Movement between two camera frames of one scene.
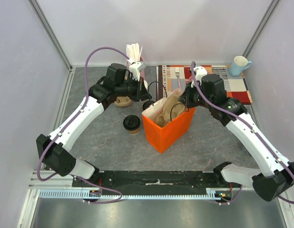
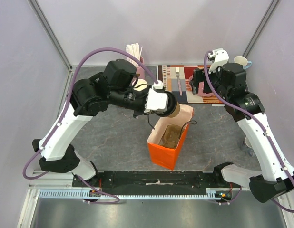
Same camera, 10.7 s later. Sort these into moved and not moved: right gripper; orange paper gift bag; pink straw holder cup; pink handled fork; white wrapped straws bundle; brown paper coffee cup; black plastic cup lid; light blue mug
Moved: brown paper coffee cup; orange paper gift bag; black plastic cup lid; right gripper
Not moved: pink handled fork; white wrapped straws bundle; pink straw holder cup; light blue mug
